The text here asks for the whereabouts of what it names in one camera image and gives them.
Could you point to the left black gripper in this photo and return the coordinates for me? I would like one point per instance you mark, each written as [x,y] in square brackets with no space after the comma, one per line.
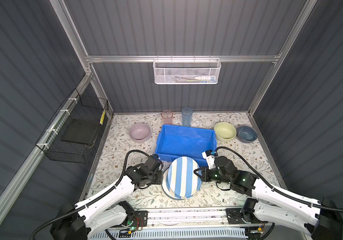
[159,180]

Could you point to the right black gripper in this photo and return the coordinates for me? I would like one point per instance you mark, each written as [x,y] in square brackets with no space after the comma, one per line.
[203,175]

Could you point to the blue white striped plate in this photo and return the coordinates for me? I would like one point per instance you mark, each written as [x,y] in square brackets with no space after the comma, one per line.
[181,179]

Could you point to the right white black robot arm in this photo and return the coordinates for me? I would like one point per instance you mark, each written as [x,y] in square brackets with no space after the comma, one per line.
[268,203]

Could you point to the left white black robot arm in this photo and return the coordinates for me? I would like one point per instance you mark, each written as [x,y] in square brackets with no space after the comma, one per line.
[107,208]

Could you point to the blue plastic bin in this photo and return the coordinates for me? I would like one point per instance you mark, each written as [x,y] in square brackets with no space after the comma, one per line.
[178,141]

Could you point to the green ceramic bowl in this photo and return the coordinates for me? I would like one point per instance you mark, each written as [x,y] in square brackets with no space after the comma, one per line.
[224,132]

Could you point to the pink ceramic bowl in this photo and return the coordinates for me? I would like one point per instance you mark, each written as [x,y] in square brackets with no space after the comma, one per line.
[140,132]

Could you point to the dark blue ceramic bowl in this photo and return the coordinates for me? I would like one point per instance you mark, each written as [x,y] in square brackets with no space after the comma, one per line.
[246,134]

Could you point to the floral table mat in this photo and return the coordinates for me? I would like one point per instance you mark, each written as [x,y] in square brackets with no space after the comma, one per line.
[118,143]

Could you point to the pink translucent cup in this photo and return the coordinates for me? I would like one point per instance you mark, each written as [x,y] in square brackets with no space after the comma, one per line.
[167,117]

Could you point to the yellow tag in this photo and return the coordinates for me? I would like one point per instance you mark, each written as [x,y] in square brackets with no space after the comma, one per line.
[102,118]

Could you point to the blue translucent cup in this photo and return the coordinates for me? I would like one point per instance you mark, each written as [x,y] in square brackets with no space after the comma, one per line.
[186,116]

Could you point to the black pad in basket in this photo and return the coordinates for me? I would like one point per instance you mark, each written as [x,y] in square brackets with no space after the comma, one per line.
[79,132]

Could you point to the pens in mesh basket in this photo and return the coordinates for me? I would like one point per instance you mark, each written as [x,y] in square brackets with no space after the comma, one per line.
[197,79]

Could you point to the black wire basket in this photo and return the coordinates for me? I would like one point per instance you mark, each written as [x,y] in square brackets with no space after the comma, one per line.
[80,107]

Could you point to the white wire mesh basket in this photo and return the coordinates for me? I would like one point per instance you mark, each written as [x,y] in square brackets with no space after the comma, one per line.
[165,68]

